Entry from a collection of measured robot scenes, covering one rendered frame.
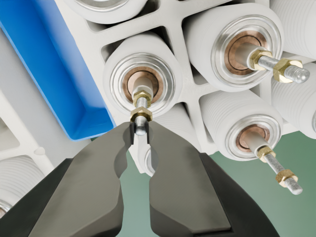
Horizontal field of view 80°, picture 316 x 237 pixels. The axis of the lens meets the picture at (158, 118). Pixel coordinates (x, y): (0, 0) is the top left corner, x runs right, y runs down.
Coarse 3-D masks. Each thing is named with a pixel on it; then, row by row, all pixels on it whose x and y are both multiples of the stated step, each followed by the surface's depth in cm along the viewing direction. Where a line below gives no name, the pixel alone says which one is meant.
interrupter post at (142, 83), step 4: (136, 80) 21; (140, 80) 20; (144, 80) 20; (148, 80) 21; (136, 84) 20; (140, 84) 19; (144, 84) 19; (148, 84) 20; (136, 88) 19; (140, 88) 19; (144, 88) 19; (148, 88) 19; (152, 88) 21; (132, 92) 19; (148, 92) 19; (152, 92) 19; (132, 96) 19; (152, 96) 20
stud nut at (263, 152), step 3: (267, 147) 23; (261, 150) 23; (264, 150) 23; (267, 150) 23; (270, 150) 22; (258, 153) 23; (261, 153) 23; (264, 153) 22; (267, 153) 22; (270, 153) 23; (273, 153) 23; (258, 156) 23; (261, 156) 23; (264, 156) 23; (261, 159) 23; (264, 159) 23; (264, 162) 23
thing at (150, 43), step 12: (132, 36) 28; (144, 36) 25; (156, 36) 29; (120, 48) 21; (132, 48) 20; (144, 48) 20; (156, 48) 20; (168, 48) 25; (108, 60) 21; (168, 60) 21; (108, 72) 21; (180, 72) 22; (108, 84) 22; (180, 84) 22; (108, 96) 23; (120, 108) 23; (168, 108) 24
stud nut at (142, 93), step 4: (136, 92) 18; (140, 92) 18; (144, 92) 18; (136, 96) 18; (140, 96) 18; (144, 96) 18; (148, 96) 18; (136, 100) 18; (148, 100) 18; (148, 104) 18
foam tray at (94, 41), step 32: (160, 0) 24; (192, 0) 24; (224, 0) 24; (256, 0) 25; (96, 32) 26; (128, 32) 26; (160, 32) 36; (96, 64) 27; (192, 96) 31; (288, 128) 35
